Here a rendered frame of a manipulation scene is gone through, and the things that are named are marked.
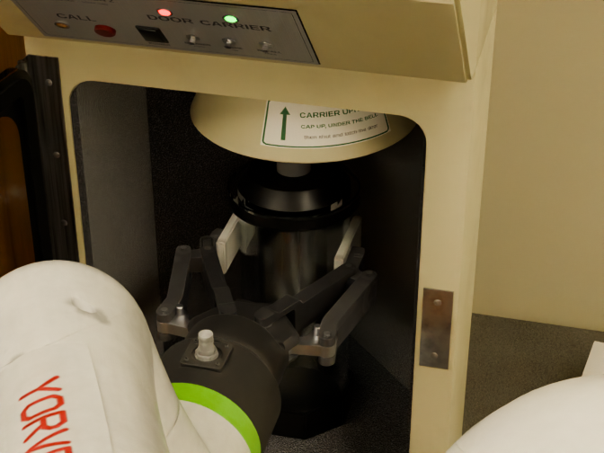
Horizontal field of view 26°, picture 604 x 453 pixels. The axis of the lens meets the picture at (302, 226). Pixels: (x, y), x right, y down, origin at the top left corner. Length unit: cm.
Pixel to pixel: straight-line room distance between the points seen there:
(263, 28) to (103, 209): 28
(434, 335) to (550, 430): 65
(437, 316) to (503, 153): 44
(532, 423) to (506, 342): 108
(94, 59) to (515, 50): 52
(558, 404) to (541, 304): 113
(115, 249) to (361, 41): 35
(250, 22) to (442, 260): 24
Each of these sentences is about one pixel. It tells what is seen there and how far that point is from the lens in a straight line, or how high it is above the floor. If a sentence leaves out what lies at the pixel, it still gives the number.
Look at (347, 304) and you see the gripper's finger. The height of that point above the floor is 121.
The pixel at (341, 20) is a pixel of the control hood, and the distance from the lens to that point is 77.
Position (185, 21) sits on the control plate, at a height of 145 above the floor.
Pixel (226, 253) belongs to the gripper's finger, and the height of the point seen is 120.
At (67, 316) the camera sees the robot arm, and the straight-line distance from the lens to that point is 69.
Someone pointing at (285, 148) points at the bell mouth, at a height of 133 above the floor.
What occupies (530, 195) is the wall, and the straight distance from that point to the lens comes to 140.
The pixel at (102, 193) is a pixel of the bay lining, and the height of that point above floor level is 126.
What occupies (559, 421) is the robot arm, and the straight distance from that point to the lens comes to 33.
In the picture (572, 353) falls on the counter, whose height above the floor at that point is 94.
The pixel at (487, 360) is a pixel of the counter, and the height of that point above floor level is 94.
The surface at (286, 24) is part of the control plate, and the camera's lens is 79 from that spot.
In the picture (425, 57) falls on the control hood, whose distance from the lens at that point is 81.
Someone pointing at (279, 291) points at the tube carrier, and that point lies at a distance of 106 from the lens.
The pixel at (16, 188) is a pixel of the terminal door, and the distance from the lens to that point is 95.
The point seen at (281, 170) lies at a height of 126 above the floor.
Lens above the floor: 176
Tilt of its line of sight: 31 degrees down
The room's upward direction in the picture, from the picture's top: straight up
